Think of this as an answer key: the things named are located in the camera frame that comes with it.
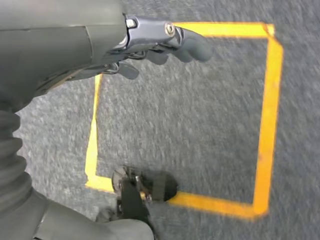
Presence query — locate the crinkled yellow floor tape outline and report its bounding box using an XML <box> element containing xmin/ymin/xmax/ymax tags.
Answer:
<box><xmin>84</xmin><ymin>21</ymin><xmax>285</xmax><ymax>221</ymax></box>

